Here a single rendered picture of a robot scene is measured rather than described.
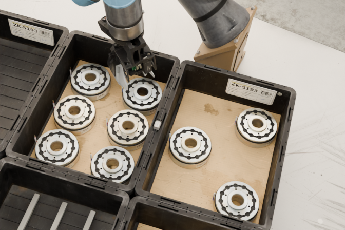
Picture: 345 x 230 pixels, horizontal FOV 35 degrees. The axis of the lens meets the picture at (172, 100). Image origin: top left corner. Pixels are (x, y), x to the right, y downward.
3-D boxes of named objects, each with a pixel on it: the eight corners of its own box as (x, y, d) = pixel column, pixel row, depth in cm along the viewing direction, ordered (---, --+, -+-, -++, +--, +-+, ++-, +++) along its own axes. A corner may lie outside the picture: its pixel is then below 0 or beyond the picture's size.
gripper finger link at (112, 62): (109, 78, 129) (111, 53, 122) (106, 74, 130) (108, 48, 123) (127, 73, 131) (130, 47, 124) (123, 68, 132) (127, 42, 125)
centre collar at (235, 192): (228, 189, 128) (228, 187, 128) (249, 193, 128) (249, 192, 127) (225, 208, 125) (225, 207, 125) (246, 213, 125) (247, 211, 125)
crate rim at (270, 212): (181, 63, 143) (182, 57, 141) (295, 94, 140) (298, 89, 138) (132, 198, 120) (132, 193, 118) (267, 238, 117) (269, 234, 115)
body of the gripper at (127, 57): (127, 84, 124) (121, 52, 113) (111, 58, 128) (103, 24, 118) (157, 70, 125) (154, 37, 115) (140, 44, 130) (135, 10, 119)
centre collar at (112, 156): (107, 152, 132) (107, 151, 131) (126, 159, 131) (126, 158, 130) (98, 170, 129) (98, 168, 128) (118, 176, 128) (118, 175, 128)
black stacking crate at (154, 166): (178, 87, 151) (182, 60, 142) (285, 116, 148) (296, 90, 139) (132, 216, 128) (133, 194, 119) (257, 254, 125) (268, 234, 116)
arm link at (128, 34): (99, 10, 114) (135, -6, 116) (102, 24, 118) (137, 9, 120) (115, 34, 110) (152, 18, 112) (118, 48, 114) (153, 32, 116)
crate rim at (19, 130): (72, 34, 146) (71, 28, 145) (181, 63, 143) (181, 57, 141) (3, 159, 123) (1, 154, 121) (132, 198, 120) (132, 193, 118)
